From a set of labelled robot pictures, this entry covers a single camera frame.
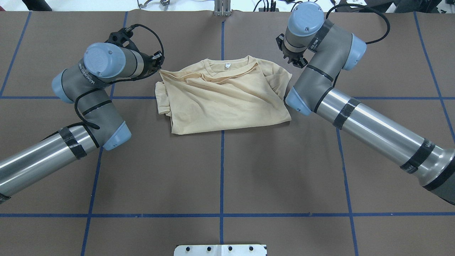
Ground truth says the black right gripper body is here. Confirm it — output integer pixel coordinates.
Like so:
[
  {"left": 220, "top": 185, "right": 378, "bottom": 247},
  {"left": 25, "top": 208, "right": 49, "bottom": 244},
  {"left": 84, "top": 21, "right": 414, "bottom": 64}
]
[{"left": 275, "top": 34, "right": 309, "bottom": 69}]

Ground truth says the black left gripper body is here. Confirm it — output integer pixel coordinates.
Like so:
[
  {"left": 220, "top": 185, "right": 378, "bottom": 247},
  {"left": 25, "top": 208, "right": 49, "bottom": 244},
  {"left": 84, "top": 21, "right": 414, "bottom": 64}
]
[{"left": 106, "top": 28, "right": 165, "bottom": 77}]

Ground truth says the cream long-sleeve printed shirt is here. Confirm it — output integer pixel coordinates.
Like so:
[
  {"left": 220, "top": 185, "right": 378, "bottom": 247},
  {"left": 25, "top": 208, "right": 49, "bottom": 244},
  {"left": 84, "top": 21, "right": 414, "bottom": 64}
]
[{"left": 155, "top": 55, "right": 291, "bottom": 135}]

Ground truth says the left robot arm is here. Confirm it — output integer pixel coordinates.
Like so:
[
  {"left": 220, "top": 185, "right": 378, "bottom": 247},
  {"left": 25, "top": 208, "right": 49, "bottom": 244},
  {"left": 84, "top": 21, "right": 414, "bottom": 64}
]
[{"left": 1, "top": 24, "right": 165, "bottom": 203}]

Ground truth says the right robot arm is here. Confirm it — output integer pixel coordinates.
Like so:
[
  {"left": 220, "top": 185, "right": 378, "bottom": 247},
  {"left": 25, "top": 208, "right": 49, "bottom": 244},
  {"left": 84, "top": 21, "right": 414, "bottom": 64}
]
[{"left": 276, "top": 1, "right": 455, "bottom": 204}]

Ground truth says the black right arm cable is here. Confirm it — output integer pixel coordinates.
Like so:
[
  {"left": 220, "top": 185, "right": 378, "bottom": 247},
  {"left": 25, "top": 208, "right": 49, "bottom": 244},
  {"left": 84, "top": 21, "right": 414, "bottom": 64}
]
[{"left": 325, "top": 4, "right": 391, "bottom": 46}]

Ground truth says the aluminium frame post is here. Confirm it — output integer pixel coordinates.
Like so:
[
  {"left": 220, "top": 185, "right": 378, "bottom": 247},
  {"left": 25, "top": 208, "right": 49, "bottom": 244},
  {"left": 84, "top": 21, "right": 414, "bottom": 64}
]
[{"left": 213, "top": 0, "right": 232, "bottom": 17}]

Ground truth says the white camera mast base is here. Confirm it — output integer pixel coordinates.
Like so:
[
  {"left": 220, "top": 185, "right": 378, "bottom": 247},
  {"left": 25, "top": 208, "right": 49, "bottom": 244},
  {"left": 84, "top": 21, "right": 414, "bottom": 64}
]
[{"left": 173, "top": 244, "right": 268, "bottom": 256}]

